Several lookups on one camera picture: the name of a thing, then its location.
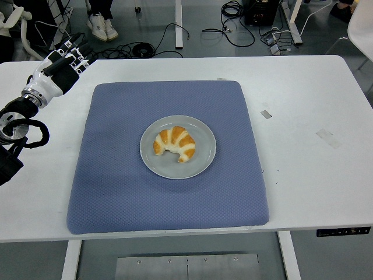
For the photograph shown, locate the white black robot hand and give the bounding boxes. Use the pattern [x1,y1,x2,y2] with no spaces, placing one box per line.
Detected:
[24,32,97,103]

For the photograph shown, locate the golden croissant bread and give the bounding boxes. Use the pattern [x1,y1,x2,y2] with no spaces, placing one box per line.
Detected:
[153,125,196,163]

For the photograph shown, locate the white office chair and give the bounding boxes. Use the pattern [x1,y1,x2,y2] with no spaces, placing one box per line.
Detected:
[0,5,44,62]

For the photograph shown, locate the person's legs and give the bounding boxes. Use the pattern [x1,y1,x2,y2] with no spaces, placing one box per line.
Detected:
[87,0,114,20]

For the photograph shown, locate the blue quilted mat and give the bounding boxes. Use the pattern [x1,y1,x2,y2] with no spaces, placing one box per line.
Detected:
[66,80,270,236]

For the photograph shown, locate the grey round plate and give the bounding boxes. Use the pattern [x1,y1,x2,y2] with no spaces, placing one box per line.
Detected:
[139,115,217,180]

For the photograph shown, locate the white desk leg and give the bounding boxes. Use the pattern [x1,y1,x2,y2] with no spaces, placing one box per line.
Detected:
[174,0,184,49]
[281,0,304,45]

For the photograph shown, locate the white table leg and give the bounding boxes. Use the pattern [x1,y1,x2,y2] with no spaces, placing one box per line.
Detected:
[61,239,83,280]
[276,230,302,280]

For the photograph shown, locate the black equipment box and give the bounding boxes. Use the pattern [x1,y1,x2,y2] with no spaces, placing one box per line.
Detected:
[244,0,276,26]

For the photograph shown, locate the grey power adapter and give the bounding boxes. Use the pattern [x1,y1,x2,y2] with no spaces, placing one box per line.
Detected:
[261,33,281,46]

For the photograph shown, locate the clear tape piece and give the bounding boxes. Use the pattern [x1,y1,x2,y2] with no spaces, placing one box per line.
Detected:
[315,128,342,149]

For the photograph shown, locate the person's foot in dark shoe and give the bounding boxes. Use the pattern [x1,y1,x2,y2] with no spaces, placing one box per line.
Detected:
[330,2,355,24]

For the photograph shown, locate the white shell chair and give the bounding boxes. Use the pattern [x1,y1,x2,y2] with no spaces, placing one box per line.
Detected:
[335,0,373,71]

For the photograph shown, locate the black table control panel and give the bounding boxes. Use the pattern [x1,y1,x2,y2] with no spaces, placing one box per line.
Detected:
[316,226,371,237]

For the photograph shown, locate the coiled black cable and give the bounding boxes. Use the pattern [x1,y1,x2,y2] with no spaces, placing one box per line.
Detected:
[96,42,157,59]

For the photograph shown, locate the long black cable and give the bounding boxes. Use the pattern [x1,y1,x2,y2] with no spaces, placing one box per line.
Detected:
[154,23,192,58]

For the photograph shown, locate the looped black cable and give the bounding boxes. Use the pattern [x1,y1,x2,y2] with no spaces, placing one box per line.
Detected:
[202,0,256,47]

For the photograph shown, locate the white cable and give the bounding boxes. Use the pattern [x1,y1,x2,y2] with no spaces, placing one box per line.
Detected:
[300,0,333,36]

